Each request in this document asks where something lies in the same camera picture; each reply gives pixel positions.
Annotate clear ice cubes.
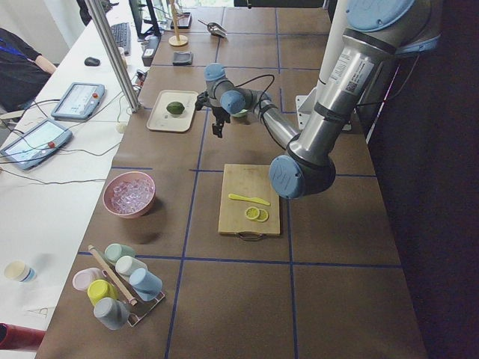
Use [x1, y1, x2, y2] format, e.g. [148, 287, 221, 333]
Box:
[111, 179, 154, 214]

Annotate wooden cutting board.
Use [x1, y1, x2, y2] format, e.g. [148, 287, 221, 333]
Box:
[218, 164, 281, 236]

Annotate green avocado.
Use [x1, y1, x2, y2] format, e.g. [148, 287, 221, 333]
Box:
[166, 101, 185, 115]

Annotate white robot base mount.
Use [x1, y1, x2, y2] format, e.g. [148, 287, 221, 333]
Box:
[296, 0, 348, 130]

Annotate black keyboard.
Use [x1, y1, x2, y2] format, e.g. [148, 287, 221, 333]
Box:
[110, 22, 131, 56]

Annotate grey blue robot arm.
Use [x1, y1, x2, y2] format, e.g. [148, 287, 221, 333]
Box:
[195, 1, 443, 199]

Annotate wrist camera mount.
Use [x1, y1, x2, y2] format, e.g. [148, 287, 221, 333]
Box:
[195, 91, 211, 111]

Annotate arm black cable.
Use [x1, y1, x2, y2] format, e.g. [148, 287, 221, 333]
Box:
[237, 73, 285, 149]

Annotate white paper cup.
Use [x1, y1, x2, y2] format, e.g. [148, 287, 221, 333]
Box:
[4, 260, 36, 283]

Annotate far teach pendant tablet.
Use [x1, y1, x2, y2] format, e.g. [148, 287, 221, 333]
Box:
[51, 82, 106, 122]

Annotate wooden stand with pole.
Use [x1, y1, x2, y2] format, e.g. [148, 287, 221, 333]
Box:
[168, 0, 189, 47]

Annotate pink plastic cup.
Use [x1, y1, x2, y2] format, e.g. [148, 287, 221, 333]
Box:
[72, 267, 103, 292]

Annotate teach pendant tablet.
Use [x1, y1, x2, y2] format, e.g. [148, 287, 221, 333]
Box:
[1, 119, 73, 171]
[51, 82, 106, 122]

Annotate pink bowl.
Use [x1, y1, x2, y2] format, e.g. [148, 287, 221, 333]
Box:
[103, 171, 156, 218]

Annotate grey folded cloth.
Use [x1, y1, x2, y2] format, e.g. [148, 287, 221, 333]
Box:
[172, 52, 194, 66]

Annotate green plastic cup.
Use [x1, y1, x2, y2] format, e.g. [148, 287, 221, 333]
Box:
[104, 243, 136, 266]

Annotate yellow plastic knife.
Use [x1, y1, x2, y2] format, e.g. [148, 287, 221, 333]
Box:
[228, 193, 271, 206]

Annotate light green bowl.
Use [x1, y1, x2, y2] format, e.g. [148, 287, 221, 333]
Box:
[232, 109, 248, 118]

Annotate metal scoop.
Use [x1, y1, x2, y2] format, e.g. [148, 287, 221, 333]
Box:
[198, 19, 228, 38]

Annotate cup rack with wooden rod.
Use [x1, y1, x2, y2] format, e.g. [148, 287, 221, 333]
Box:
[88, 245, 165, 328]

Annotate near teach pendant tablet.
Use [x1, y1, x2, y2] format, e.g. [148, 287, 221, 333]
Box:
[1, 119, 73, 171]

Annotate seated person in black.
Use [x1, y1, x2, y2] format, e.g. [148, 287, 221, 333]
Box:
[1, 28, 57, 111]

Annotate aluminium frame post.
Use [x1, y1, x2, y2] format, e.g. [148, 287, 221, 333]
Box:
[85, 0, 140, 113]

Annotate blue plastic cup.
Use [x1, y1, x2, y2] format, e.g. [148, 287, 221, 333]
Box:
[129, 268, 163, 301]

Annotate black computer mouse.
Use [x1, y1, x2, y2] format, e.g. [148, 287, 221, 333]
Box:
[84, 57, 101, 67]

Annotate grey plastic cup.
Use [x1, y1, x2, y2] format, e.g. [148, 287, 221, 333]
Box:
[94, 297, 130, 331]

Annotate white rabbit tray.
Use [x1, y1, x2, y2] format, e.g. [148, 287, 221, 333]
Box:
[146, 90, 198, 132]

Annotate yellow plastic cup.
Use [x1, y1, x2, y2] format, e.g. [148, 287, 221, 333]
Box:
[87, 279, 118, 306]

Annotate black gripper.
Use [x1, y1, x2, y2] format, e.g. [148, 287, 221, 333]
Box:
[212, 106, 231, 138]

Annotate red object at edge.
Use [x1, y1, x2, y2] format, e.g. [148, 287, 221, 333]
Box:
[1, 323, 46, 352]

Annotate white plastic cup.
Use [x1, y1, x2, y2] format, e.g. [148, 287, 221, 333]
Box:
[115, 256, 147, 277]

